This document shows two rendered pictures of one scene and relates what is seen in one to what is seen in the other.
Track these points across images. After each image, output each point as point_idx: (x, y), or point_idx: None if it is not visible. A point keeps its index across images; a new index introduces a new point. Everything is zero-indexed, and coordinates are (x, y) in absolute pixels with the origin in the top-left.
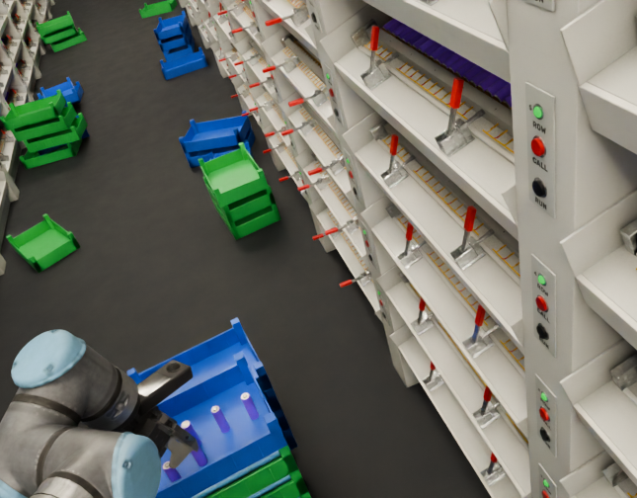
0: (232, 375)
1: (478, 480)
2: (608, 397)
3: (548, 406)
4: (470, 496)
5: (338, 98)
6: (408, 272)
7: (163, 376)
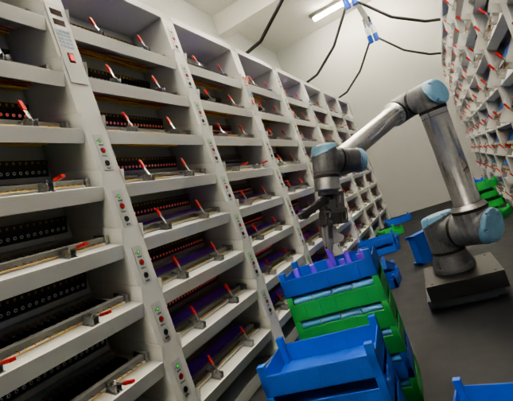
0: (293, 286)
1: (251, 399)
2: None
3: (239, 219)
4: (261, 394)
5: (127, 206)
6: (191, 276)
7: (308, 207)
